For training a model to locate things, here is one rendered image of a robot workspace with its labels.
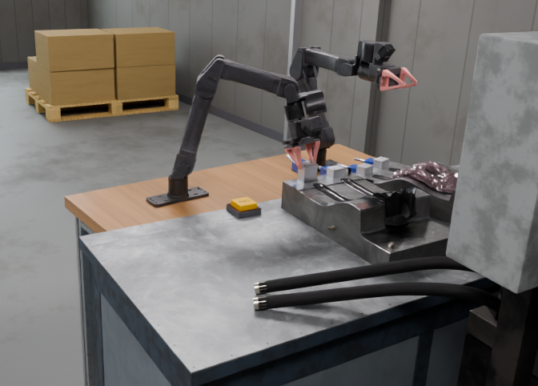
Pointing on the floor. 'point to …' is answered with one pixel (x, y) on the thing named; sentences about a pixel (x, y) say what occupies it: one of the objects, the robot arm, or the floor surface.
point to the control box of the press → (503, 196)
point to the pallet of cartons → (102, 71)
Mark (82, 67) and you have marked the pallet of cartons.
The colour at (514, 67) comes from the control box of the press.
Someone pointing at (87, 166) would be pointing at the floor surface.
